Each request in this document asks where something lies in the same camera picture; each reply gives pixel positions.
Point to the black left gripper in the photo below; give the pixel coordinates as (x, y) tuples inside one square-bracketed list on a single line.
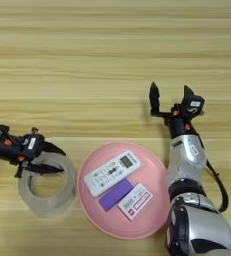
[(10, 148)]

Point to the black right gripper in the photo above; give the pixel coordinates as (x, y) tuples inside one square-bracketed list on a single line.
[(180, 126)]

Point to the clear packing tape roll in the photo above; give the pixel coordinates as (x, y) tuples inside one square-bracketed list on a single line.
[(48, 205)]

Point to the small red white box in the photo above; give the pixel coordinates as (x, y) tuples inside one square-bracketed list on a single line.
[(135, 201)]

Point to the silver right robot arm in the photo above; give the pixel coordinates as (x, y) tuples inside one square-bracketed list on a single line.
[(187, 160)]

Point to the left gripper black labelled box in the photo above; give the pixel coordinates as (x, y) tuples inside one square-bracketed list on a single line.
[(32, 143)]

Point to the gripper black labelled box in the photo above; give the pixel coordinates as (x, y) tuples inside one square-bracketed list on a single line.
[(32, 143), (193, 105)]

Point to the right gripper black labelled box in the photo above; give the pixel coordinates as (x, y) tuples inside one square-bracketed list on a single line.
[(193, 105)]

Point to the white remote control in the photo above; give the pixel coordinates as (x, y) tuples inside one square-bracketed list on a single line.
[(110, 175)]

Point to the purple rectangular block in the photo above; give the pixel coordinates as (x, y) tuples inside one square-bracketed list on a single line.
[(115, 196)]

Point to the pink round plate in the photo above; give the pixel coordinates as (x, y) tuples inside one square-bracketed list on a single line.
[(150, 223)]

